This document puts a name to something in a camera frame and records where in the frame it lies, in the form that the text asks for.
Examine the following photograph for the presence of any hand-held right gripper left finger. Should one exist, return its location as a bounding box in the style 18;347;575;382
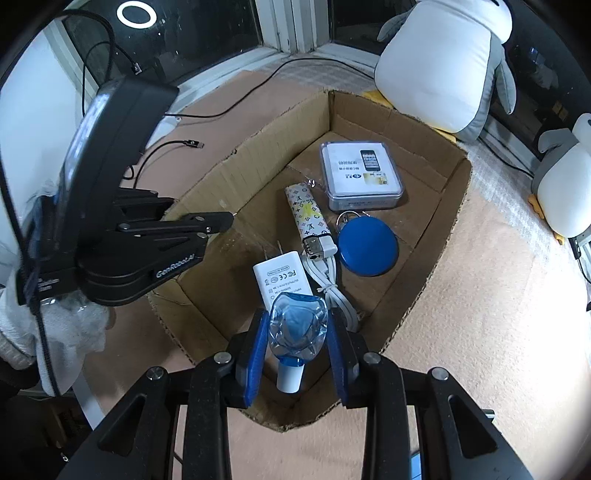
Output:
58;308;271;480

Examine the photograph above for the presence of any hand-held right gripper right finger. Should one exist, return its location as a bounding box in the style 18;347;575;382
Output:
327;305;534;480

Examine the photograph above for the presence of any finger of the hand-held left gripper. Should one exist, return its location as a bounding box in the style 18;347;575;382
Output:
115;188;175;222
78;210;235;278

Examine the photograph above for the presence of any clear blue small bottle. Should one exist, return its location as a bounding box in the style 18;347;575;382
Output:
268;295;329;394

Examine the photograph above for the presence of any cardboard box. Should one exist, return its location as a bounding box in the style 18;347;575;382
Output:
147;89;474;432

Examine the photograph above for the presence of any white power adapter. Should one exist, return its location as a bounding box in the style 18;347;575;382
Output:
252;240;319;326

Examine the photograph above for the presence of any white charging cable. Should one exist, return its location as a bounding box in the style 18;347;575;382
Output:
301;235;363;333

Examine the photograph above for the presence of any patterned white lighter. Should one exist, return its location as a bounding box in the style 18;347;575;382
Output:
284;181;333;241

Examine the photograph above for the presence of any blue round disc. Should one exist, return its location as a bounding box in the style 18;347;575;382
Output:
338;217;402;278

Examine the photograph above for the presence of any silver key ring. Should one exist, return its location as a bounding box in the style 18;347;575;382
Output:
335;209;372;232

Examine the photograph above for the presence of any grey tin box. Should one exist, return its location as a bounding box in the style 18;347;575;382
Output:
318;141;407;213

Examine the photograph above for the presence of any person's left hand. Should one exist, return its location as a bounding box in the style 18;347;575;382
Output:
39;299;114;398

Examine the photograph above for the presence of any checked cloth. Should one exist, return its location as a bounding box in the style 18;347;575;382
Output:
272;58;384;100

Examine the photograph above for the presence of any small penguin plush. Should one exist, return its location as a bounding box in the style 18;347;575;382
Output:
526;113;591;245

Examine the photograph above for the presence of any large penguin plush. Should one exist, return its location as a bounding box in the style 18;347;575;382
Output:
362;0;517;144

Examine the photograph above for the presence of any black cable with USB connector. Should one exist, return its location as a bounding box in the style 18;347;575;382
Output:
121;137;206;183

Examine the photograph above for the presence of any long black cable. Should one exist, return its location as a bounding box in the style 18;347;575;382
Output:
161;54;377;120

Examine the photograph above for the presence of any white window frame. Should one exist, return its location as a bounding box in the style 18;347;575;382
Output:
254;0;335;54

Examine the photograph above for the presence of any thin black cable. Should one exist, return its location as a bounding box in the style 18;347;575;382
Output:
480;134;534;178

